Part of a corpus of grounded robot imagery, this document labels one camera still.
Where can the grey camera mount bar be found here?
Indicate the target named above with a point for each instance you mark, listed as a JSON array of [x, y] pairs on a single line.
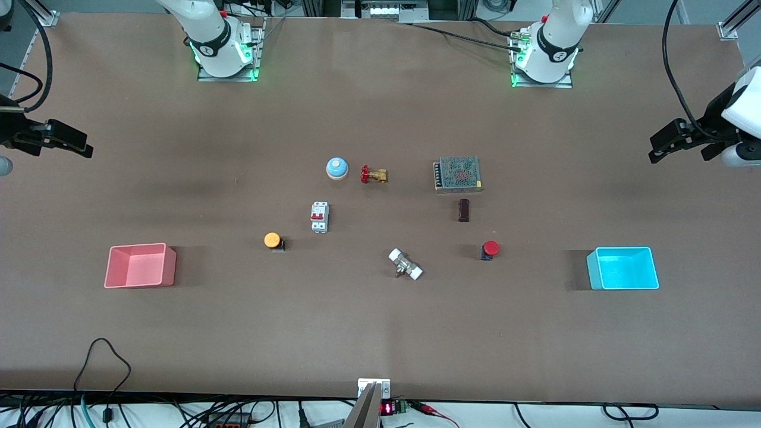
[[364, 410]]

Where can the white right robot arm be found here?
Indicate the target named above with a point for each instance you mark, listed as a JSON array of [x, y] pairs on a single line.
[[208, 30]]

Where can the dark brown small block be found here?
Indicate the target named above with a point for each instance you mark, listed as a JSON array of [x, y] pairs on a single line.
[[464, 210]]

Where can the metal fitting white caps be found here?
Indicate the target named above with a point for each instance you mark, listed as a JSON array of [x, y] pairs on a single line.
[[405, 265]]

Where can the cyan plastic box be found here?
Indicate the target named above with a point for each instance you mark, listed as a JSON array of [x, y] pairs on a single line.
[[623, 268]]

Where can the metal mesh power supply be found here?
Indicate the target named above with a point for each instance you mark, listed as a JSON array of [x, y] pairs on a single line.
[[458, 174]]

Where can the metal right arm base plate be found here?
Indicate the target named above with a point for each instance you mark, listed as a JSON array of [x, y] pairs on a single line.
[[229, 76]]

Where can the yellow push button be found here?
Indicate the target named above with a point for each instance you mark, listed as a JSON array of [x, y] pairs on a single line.
[[272, 240]]

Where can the blue call bell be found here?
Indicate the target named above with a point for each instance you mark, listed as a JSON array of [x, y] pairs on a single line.
[[337, 168]]

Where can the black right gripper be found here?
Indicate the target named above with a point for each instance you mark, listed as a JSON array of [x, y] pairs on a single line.
[[13, 132]]

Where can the red digit display module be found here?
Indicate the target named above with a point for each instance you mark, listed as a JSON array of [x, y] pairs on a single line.
[[389, 408]]

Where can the aluminium frame profile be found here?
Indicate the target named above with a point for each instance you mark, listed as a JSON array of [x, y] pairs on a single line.
[[737, 24], [41, 13]]

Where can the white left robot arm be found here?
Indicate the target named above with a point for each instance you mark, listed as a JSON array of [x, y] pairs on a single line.
[[556, 41]]

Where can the white metal edge bracket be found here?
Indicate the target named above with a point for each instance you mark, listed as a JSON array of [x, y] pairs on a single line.
[[383, 386]]

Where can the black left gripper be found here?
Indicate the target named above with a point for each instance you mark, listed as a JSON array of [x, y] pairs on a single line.
[[708, 127]]

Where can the white red circuit breaker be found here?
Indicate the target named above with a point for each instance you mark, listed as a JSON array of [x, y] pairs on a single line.
[[319, 216]]

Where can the pink plastic box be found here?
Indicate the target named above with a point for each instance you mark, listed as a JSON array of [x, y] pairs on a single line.
[[140, 266]]

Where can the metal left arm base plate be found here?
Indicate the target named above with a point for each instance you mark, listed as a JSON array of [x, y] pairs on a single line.
[[541, 84]]

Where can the red push button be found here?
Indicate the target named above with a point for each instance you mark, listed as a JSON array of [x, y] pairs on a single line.
[[490, 248]]

